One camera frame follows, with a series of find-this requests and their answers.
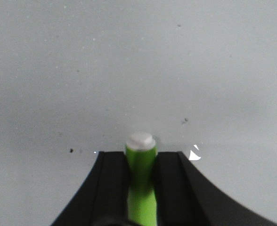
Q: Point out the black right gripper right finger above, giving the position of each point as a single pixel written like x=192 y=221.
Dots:
x=185 y=197

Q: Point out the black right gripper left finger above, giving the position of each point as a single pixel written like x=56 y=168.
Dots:
x=102 y=198

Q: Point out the green marker pen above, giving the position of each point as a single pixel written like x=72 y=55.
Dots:
x=141 y=152

